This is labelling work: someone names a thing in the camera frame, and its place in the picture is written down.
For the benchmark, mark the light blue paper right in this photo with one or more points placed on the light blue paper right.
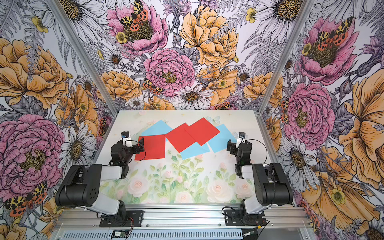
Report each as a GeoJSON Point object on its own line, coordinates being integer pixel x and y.
{"type": "Point", "coordinates": [220, 141]}

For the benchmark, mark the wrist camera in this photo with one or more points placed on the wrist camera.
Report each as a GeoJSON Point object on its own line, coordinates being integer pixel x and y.
{"type": "Point", "coordinates": [240, 138]}
{"type": "Point", "coordinates": [126, 139]}

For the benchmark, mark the small green circuit board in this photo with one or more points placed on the small green circuit board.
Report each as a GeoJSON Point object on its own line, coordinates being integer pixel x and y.
{"type": "Point", "coordinates": [119, 235]}

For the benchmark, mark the red paper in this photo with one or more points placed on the red paper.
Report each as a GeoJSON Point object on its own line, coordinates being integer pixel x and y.
{"type": "Point", "coordinates": [154, 147]}
{"type": "Point", "coordinates": [180, 138]}
{"type": "Point", "coordinates": [202, 131]}

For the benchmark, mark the aluminium frame post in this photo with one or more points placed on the aluminium frame post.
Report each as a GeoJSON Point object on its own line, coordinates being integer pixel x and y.
{"type": "Point", "coordinates": [74, 39]}
{"type": "Point", "coordinates": [291, 41]}

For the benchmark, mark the light blue paper left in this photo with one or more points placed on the light blue paper left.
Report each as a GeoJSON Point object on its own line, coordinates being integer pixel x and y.
{"type": "Point", "coordinates": [159, 128]}

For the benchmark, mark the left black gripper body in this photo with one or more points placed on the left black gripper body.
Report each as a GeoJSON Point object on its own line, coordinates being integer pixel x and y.
{"type": "Point", "coordinates": [135, 149]}

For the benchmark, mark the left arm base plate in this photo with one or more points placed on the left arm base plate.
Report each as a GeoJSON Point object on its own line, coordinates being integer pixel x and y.
{"type": "Point", "coordinates": [126, 220]}

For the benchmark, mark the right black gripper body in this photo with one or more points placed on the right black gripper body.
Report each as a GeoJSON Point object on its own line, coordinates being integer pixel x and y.
{"type": "Point", "coordinates": [233, 149]}

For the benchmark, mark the light blue paper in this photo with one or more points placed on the light blue paper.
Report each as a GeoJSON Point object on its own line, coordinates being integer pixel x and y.
{"type": "Point", "coordinates": [220, 141]}
{"type": "Point", "coordinates": [194, 150]}
{"type": "Point", "coordinates": [159, 128]}

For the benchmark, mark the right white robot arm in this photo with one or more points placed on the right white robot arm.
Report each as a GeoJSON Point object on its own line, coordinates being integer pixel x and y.
{"type": "Point", "coordinates": [271, 187]}

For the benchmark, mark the light blue paper middle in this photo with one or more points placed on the light blue paper middle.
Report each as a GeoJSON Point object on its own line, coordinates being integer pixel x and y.
{"type": "Point", "coordinates": [194, 150]}

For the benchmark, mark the aluminium front rail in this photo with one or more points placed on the aluminium front rail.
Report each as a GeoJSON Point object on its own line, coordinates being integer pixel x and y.
{"type": "Point", "coordinates": [184, 216]}

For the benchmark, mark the perforated metal front panel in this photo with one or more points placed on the perforated metal front panel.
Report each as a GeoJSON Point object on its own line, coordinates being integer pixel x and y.
{"type": "Point", "coordinates": [194, 234]}

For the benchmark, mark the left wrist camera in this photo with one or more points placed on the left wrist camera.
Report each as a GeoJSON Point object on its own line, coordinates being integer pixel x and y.
{"type": "Point", "coordinates": [126, 139]}

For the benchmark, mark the left aluminium frame post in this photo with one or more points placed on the left aluminium frame post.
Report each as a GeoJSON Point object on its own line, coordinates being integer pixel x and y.
{"type": "Point", "coordinates": [74, 39]}

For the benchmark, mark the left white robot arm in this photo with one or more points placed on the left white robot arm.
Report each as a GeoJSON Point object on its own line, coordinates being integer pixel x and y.
{"type": "Point", "coordinates": [81, 186]}

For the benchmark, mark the right aluminium frame post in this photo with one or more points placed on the right aluminium frame post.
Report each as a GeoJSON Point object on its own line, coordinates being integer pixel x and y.
{"type": "Point", "coordinates": [291, 41]}

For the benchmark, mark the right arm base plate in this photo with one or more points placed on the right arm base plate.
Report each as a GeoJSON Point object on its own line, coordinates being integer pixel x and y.
{"type": "Point", "coordinates": [235, 218]}

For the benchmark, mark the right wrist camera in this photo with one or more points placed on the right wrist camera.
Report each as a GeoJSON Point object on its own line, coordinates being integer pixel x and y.
{"type": "Point", "coordinates": [240, 138]}

